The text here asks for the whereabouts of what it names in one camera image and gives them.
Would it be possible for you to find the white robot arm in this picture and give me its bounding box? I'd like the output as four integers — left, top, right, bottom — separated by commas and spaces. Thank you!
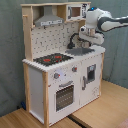
79, 7, 128, 45

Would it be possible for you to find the wooden toy kitchen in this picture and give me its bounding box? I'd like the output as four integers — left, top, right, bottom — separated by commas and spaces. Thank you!
22, 2, 105, 127

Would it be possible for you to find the black toy faucet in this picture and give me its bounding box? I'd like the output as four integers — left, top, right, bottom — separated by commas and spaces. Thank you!
67, 33, 82, 49

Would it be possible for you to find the grey range hood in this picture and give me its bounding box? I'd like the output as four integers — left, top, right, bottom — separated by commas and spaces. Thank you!
35, 5, 64, 27

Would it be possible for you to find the red left stove knob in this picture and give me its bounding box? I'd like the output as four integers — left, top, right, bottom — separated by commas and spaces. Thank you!
54, 73, 60, 79

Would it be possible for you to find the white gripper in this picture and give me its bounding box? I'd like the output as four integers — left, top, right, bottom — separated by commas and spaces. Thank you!
79, 26, 104, 45

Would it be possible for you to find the red right stove knob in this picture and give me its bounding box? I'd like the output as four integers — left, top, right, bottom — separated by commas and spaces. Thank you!
71, 66, 78, 73

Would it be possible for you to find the red stove knob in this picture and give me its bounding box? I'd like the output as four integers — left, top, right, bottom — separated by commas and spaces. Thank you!
54, 73, 60, 79
71, 66, 78, 73

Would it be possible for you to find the grey ice dispenser panel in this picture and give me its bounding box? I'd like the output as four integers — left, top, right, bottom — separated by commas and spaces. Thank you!
87, 65, 96, 80

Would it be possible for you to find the grey toy sink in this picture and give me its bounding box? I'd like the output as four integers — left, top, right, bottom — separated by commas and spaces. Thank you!
65, 47, 95, 56

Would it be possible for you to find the toy oven door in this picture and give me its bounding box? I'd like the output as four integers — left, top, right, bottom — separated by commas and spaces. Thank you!
56, 85, 74, 111

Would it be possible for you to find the grey cupboard door handle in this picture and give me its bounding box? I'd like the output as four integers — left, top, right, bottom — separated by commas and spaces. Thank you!
82, 76, 86, 90

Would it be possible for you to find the black toy stovetop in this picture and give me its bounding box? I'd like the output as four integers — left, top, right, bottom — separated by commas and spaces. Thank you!
34, 53, 71, 66

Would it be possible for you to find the white toy microwave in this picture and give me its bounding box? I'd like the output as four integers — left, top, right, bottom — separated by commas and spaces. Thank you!
67, 4, 90, 21

